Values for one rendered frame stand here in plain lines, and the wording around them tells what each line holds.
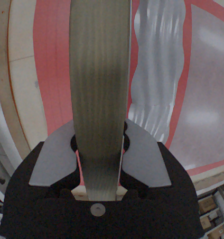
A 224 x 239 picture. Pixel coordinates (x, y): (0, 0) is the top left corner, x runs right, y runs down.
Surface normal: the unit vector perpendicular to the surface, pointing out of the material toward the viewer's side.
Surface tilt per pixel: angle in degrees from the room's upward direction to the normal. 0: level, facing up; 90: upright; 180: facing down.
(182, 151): 0
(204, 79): 0
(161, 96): 34
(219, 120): 0
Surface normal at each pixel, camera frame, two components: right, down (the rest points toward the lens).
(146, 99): -0.48, 0.50
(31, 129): 0.04, 0.47
